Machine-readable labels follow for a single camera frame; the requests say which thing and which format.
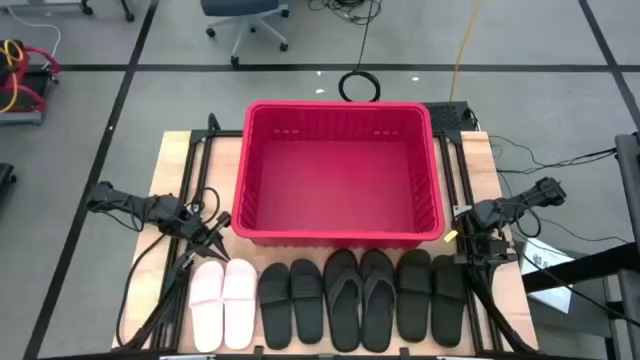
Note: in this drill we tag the white printed box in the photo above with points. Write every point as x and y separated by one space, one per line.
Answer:
545 280

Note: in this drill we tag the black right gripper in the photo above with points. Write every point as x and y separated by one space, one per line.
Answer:
492 250

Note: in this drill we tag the red plastic bin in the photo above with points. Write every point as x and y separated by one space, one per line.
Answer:
340 190

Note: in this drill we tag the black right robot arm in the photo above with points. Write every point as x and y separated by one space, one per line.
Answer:
500 210

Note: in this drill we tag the black slide sandal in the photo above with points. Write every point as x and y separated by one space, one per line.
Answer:
275 320
448 310
413 310
306 315

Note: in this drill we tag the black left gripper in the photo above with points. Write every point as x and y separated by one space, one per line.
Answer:
200 232

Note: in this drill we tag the black metal stand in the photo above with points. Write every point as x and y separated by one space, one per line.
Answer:
627 175

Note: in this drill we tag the yellow tag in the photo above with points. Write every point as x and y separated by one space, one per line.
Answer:
450 236

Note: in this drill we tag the grey-blue office chair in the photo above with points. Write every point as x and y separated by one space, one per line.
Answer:
240 7

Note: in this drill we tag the black flip-flop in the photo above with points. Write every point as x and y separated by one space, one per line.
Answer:
378 330
345 330

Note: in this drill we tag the black metal table frame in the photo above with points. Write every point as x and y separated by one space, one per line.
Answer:
220 133

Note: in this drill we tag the black perforated electronics box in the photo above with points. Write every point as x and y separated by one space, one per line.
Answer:
447 117

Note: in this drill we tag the pink slide sandal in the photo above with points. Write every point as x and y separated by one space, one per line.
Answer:
240 310
206 310

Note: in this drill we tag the red frame cart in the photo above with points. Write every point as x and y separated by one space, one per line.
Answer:
40 52

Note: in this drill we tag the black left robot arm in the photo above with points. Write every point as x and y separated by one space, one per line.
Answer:
165 210

